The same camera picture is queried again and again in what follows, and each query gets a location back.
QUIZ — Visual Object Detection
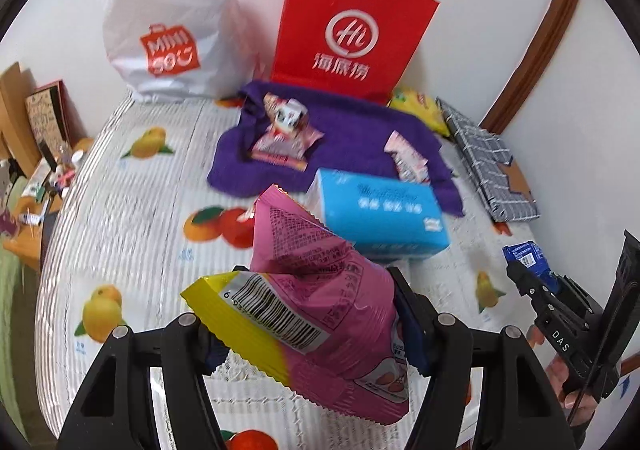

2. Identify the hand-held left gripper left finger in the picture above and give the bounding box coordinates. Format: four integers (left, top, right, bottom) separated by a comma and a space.
57, 312, 232, 450

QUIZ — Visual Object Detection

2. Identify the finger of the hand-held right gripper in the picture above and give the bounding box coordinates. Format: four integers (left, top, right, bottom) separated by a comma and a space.
505, 262, 555, 318
594, 229, 640, 373

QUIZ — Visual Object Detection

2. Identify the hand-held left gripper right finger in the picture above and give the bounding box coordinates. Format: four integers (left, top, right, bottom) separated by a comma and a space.
387, 266, 576, 450

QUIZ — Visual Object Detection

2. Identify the small blue snack packet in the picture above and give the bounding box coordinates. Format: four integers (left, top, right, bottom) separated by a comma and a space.
501, 242, 554, 289

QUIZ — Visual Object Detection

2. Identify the pink and yellow snack bag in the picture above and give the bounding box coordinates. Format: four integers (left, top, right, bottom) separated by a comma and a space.
179, 183, 417, 428

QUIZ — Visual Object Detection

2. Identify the person's right hand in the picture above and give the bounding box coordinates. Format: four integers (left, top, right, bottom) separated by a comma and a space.
546, 356, 599, 425

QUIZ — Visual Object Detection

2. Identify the grey checkered folded cloth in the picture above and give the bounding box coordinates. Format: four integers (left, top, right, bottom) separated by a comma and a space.
435, 98, 542, 223

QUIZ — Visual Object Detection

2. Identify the blue tissue pack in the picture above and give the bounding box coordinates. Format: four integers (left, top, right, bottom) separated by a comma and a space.
303, 168, 450, 263

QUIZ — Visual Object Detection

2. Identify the purple towel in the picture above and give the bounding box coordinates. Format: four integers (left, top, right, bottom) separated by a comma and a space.
207, 79, 465, 219

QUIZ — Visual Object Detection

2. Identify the yellow chip bag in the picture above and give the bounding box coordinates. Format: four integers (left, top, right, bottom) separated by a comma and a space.
388, 88, 451, 137

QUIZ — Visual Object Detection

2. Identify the green bed sheet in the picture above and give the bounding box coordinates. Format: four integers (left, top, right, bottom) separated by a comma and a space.
0, 245, 42, 433

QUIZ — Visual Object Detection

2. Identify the light pink snack packet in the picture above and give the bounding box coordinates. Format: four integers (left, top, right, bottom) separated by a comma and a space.
249, 124, 324, 171

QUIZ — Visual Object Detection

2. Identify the wooden nightstand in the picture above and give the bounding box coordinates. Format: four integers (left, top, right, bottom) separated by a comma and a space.
2, 137, 97, 274

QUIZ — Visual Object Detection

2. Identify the panda print snack packet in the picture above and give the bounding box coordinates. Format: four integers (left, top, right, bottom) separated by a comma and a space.
263, 93, 309, 134

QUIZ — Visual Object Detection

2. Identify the patterned notebook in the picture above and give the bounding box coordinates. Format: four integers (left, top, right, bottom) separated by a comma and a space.
24, 86, 71, 167

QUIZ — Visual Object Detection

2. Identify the red book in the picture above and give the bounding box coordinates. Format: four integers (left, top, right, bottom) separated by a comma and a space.
35, 78, 89, 141

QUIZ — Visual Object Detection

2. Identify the wooden headboard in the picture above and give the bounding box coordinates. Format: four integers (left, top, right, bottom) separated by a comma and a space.
0, 62, 44, 171

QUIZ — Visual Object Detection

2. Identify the red paper bag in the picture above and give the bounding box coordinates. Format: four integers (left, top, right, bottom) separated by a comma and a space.
269, 0, 441, 106

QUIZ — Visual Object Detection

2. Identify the white plastic bag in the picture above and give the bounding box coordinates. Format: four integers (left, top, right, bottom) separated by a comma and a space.
102, 0, 262, 104

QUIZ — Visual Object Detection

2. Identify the brown wooden door frame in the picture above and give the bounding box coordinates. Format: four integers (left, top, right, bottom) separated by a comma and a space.
479, 0, 586, 137

